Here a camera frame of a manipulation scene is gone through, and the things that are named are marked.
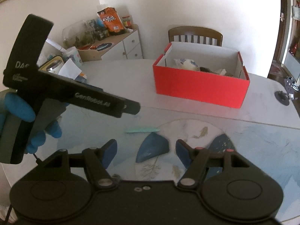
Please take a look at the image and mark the wooden chair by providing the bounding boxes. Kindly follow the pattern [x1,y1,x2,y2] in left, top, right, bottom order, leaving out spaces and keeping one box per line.
[168,26,223,47]

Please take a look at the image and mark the white tissue paper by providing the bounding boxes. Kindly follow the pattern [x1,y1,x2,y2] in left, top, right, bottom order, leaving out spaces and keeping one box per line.
[58,58,82,80]

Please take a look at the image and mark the black round mat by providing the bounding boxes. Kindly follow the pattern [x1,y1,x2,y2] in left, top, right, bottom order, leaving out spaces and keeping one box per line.
[96,43,113,51]

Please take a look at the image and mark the white side cabinet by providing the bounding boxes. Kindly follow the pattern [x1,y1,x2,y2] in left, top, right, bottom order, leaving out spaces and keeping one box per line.
[86,24,143,61]

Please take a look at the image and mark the red lidded spice jars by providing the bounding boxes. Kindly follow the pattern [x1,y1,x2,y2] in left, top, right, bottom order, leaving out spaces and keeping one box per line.
[122,15,132,29]

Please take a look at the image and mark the blue gloved left hand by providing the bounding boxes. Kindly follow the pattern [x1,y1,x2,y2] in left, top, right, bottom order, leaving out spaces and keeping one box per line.
[1,89,62,154]

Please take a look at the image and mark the brown cardboard tray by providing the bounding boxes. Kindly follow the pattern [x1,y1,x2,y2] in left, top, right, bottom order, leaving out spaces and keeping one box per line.
[78,49,106,62]

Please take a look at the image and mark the white round bun packet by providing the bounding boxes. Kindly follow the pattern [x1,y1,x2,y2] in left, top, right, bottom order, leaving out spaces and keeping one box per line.
[174,58,200,71]

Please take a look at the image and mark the red cardboard box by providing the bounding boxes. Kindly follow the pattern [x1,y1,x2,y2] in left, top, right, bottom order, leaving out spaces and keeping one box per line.
[153,42,250,109]

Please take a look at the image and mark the orange snack bag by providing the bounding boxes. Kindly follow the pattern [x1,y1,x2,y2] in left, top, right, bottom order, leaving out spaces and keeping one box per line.
[98,7,125,36]

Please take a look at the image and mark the dark brown snack packet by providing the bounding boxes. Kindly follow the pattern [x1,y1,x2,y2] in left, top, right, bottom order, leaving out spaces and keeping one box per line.
[199,67,217,74]

